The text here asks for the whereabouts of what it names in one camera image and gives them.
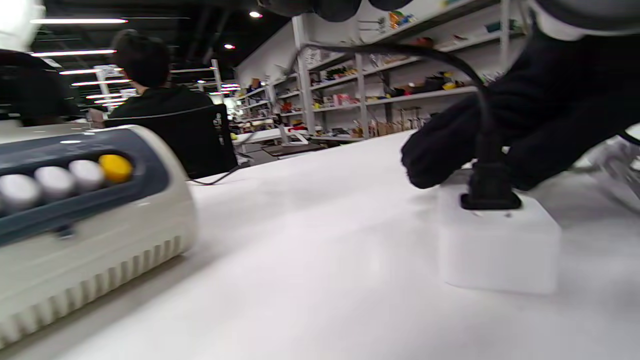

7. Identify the black blender power cable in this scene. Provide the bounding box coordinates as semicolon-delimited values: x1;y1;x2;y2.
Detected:
187;42;523;211

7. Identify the person's left hand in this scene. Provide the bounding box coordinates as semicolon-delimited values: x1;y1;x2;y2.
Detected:
257;0;414;23

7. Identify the white power strip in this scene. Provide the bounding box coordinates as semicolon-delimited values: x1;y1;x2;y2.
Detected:
436;181;562;295

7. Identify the white blender with clear jar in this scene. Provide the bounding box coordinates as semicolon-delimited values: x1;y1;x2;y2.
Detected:
0;0;199;349

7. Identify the black mesh office chair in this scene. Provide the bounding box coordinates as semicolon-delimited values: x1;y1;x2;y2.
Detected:
105;102;239;180

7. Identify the grey right hand controller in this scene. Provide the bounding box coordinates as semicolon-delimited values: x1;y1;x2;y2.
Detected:
526;0;640;42

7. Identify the person's right hand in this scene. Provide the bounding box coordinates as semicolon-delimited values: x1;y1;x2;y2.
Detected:
401;20;640;192

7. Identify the row of ceiling strip lights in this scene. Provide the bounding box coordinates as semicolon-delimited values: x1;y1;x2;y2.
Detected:
30;17;242;109

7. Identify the white cart with brown top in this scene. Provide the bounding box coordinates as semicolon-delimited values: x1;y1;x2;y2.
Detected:
262;142;327;159

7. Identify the white shelving with assorted goods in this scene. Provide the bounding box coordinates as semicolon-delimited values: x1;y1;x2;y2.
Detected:
235;0;531;144

